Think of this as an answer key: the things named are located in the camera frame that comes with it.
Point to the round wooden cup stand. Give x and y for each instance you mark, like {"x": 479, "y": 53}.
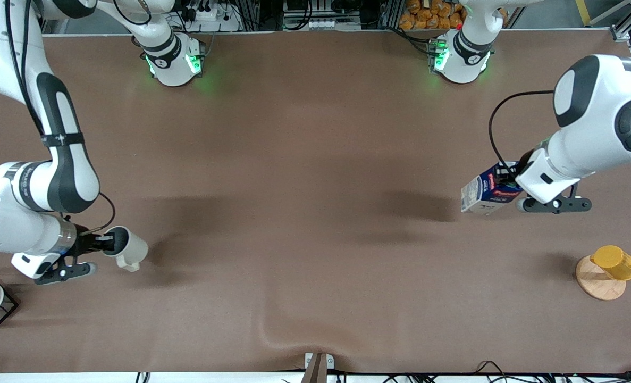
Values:
{"x": 597, "y": 284}

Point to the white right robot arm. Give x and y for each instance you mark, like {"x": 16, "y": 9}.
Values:
{"x": 60, "y": 170}

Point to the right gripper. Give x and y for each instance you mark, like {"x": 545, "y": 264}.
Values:
{"x": 87, "y": 243}

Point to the white power strip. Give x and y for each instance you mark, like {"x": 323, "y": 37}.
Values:
{"x": 214, "y": 16}

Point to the bag of orange buns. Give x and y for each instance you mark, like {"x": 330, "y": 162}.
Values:
{"x": 427, "y": 15}

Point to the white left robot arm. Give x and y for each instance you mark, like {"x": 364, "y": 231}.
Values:
{"x": 602, "y": 122}

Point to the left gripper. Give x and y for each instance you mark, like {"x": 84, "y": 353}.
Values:
{"x": 522, "y": 161}

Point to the metal table bracket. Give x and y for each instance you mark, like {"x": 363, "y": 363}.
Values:
{"x": 318, "y": 367}

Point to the yellow plastic cup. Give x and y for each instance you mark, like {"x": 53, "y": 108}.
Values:
{"x": 615, "y": 263}

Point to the blue milk carton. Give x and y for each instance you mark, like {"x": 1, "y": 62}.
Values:
{"x": 485, "y": 191}

